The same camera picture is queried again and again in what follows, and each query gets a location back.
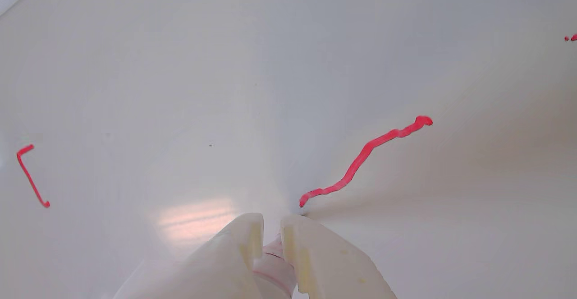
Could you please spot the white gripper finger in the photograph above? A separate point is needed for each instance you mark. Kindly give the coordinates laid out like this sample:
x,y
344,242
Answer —
x,y
333,272
216,267

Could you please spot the red whiteboard marker pen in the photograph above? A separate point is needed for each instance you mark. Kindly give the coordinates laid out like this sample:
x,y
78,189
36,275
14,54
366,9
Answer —
x,y
272,272

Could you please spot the white whiteboard with metal frame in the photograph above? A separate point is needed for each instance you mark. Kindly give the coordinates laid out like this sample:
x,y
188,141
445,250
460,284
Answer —
x,y
180,87

